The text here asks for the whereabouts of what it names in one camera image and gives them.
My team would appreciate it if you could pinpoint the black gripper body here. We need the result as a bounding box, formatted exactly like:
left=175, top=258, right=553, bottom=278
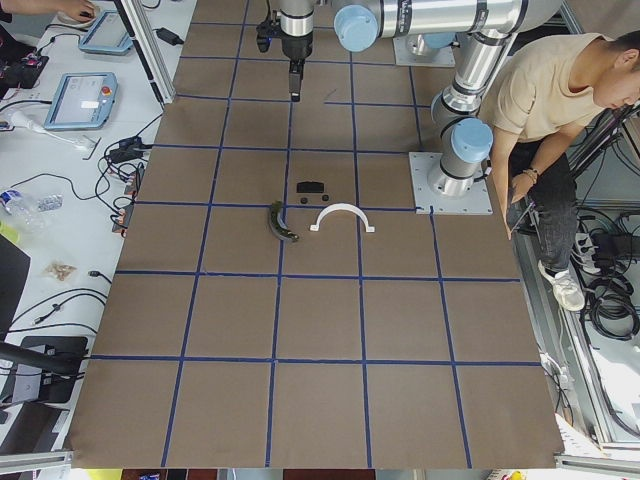
left=281, top=33, right=313, bottom=62

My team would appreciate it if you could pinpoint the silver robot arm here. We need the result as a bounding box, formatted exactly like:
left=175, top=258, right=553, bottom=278
left=330, top=1, right=561, bottom=197
left=406, top=32, right=456, bottom=56

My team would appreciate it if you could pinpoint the black rectangular plastic block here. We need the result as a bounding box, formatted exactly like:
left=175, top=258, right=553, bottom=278
left=296, top=181, right=325, bottom=194

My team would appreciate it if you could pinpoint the black power adapter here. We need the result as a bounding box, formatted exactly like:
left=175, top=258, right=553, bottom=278
left=155, top=27, right=184, bottom=46

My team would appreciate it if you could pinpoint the dark green curved part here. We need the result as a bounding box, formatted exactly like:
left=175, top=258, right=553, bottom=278
left=268, top=201, right=300, bottom=243

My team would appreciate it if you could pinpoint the black usb hub box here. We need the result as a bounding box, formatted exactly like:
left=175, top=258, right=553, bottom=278
left=106, top=136, right=153, bottom=164

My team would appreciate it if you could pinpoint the far blue teach pendant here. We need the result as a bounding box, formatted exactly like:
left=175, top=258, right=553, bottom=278
left=79, top=10, right=133, bottom=56

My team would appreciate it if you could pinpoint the blue teach pendant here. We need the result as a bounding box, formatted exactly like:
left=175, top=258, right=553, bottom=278
left=79, top=10, right=133, bottom=56
left=44, top=72, right=118, bottom=131

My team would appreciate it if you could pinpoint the near blue teach pendant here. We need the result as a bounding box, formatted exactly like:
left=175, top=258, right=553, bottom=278
left=44, top=72, right=118, bottom=131

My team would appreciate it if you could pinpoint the white plate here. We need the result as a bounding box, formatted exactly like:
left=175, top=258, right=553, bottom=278
left=56, top=7, right=101, bottom=28

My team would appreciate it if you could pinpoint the person in beige shirt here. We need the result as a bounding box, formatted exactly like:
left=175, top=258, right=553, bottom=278
left=479, top=30, right=640, bottom=312

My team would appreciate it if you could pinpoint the small bag of snacks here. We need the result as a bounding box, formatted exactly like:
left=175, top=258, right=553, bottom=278
left=42, top=261, right=77, bottom=282

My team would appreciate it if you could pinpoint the clear plastic water bottle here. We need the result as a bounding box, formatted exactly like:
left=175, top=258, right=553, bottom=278
left=1, top=188, right=63, bottom=233

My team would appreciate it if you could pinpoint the black laptop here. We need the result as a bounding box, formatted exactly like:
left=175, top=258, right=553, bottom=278
left=0, top=236, right=31, bottom=340

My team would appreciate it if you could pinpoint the white shoe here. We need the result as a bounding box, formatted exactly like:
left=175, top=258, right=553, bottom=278
left=538, top=261, right=585, bottom=312

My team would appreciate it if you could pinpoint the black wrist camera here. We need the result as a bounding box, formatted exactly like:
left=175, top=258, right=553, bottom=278
left=256, top=19, right=281, bottom=53

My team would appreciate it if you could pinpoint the aluminium frame post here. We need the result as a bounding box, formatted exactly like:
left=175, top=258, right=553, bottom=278
left=114, top=0, right=176, bottom=105

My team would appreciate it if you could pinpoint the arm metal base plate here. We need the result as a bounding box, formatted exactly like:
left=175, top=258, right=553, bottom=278
left=393, top=35, right=455, bottom=68
left=409, top=152, right=493, bottom=215

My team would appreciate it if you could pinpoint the white semicircular bracket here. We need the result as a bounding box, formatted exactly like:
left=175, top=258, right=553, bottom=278
left=309, top=202, right=376, bottom=233

